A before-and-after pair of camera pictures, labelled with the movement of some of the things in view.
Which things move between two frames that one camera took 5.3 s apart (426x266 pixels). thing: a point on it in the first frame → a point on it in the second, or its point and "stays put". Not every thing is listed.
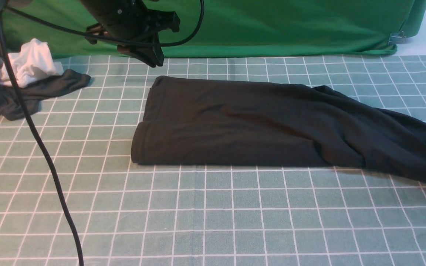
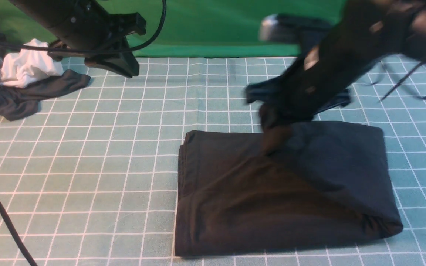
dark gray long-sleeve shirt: [182, 120] → [297, 183]
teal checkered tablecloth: [142, 214] stays put
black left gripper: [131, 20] → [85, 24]
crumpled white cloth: [34, 61] stays put
